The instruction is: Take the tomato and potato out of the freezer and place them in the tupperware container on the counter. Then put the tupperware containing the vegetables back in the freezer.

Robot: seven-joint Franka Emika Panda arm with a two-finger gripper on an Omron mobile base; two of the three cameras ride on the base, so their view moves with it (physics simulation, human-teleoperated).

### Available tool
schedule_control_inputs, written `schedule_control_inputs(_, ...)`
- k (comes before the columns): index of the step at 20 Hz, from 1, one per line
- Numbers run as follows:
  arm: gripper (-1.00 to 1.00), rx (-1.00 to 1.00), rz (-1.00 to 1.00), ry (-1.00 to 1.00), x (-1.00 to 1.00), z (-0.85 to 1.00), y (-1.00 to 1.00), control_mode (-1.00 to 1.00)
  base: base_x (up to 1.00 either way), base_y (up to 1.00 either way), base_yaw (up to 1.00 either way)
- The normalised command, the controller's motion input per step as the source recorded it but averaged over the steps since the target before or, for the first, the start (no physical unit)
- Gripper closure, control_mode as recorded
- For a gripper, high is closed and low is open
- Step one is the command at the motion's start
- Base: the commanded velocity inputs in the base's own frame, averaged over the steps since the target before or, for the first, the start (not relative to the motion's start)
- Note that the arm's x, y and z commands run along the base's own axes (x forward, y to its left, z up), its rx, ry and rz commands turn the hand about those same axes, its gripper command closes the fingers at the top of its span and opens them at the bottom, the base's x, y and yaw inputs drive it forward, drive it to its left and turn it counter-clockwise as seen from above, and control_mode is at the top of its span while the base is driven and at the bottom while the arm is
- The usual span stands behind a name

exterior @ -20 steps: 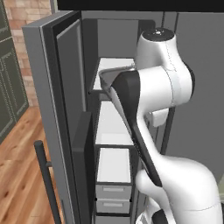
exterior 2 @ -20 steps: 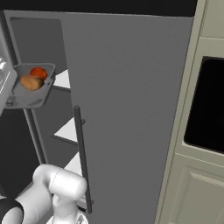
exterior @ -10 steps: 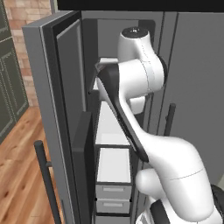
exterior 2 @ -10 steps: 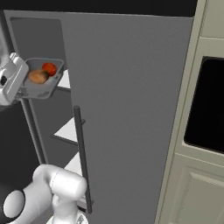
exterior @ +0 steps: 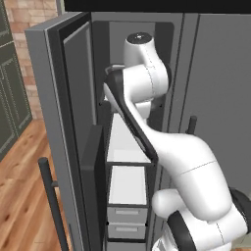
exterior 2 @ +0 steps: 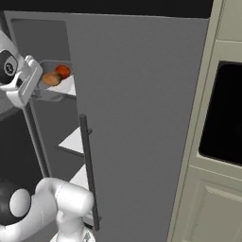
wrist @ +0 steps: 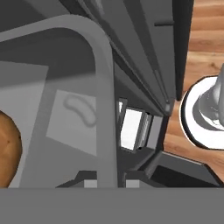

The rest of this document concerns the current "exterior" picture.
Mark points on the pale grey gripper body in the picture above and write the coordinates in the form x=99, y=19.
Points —
x=113, y=67

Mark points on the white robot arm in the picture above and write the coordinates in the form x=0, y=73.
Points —
x=192, y=170

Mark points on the grey freezer door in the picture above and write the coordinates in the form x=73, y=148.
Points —
x=49, y=98

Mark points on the grey freezer drawer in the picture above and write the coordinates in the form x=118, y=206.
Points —
x=126, y=214
x=126, y=231

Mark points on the grey fridge body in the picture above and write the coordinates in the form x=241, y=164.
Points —
x=178, y=65

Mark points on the black cupboard above fridge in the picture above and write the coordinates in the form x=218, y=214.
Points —
x=157, y=6

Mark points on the dark green cupboard run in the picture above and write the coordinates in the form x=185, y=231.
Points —
x=11, y=98

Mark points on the grey fridge door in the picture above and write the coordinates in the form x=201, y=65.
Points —
x=222, y=91

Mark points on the black door bin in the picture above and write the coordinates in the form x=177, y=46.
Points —
x=93, y=183

